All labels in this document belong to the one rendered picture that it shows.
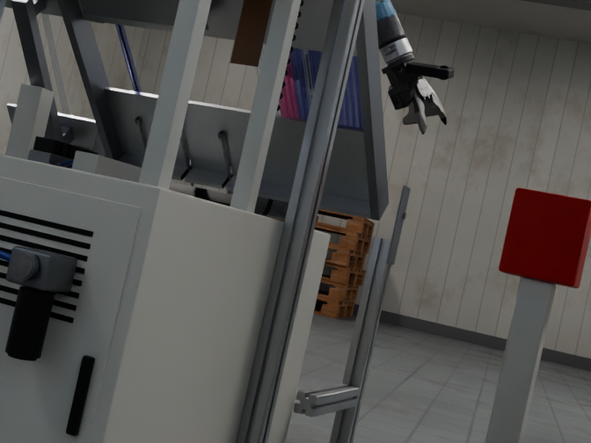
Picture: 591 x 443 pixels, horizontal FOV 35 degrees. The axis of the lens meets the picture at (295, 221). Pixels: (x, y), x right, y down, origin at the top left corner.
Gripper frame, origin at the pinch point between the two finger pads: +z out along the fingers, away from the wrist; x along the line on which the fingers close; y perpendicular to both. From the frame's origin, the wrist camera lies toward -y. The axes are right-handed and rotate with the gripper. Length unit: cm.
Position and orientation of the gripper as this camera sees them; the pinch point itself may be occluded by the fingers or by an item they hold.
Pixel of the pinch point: (437, 128)
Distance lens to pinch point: 243.3
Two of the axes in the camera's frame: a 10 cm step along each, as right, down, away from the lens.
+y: -7.7, 3.1, 5.6
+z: 4.0, 9.2, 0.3
